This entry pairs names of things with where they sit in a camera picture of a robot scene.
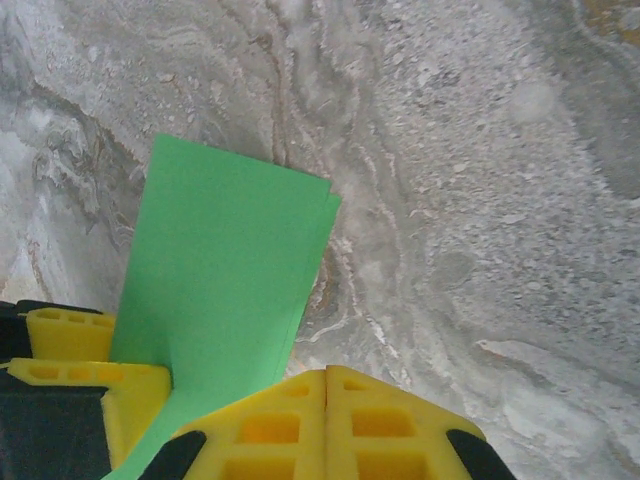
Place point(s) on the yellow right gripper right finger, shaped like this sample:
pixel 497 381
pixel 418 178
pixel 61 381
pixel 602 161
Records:
pixel 390 435

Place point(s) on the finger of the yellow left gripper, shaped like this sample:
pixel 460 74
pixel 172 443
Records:
pixel 70 340
pixel 140 400

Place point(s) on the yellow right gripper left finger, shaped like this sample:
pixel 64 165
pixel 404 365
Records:
pixel 270 435

